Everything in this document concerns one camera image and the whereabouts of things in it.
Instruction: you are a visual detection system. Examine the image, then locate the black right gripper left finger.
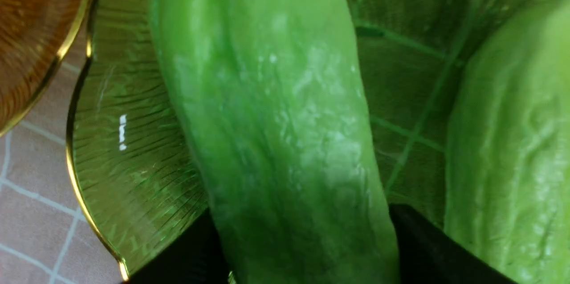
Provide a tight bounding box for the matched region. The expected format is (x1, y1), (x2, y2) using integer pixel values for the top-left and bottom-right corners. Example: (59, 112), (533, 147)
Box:
(127, 209), (230, 284)

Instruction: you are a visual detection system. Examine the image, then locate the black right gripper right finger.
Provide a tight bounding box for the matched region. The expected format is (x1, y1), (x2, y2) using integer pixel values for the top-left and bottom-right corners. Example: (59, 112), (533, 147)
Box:
(389, 203), (513, 284)

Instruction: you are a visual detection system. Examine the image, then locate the green toy gourd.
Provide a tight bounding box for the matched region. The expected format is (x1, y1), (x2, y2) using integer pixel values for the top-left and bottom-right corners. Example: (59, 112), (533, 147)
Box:
(149, 0), (400, 284)
(444, 0), (570, 284)

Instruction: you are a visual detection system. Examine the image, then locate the pink checkered tablecloth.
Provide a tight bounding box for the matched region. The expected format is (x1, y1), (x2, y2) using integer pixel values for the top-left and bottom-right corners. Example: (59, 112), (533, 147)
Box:
(0, 26), (122, 284)

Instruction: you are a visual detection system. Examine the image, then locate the amber plastic plate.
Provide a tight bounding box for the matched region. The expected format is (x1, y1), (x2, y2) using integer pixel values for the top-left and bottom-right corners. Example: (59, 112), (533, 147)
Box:
(0, 0), (91, 135)

